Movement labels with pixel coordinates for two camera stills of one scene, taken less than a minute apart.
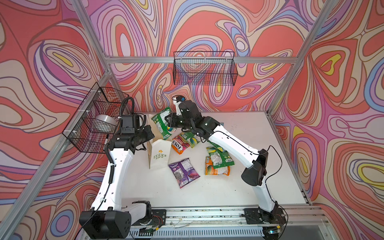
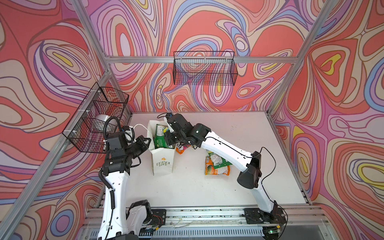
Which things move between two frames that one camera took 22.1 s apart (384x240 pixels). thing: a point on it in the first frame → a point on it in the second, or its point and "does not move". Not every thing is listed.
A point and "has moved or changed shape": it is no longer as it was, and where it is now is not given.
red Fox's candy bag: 178,144 does not move
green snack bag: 192,139 has moved or changed shape
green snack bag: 220,157 does not move
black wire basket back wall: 205,68 does not move
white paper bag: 159,150 has moved or changed shape
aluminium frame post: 312,37 does not move
